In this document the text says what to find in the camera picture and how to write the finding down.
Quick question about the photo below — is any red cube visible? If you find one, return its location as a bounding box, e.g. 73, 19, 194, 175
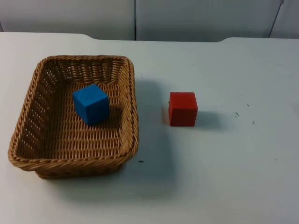
168, 91, 198, 127

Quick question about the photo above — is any blue cube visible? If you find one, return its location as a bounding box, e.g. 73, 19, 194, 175
72, 84, 110, 126

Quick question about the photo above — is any brown wicker basket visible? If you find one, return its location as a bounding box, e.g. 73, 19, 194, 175
7, 55, 140, 180

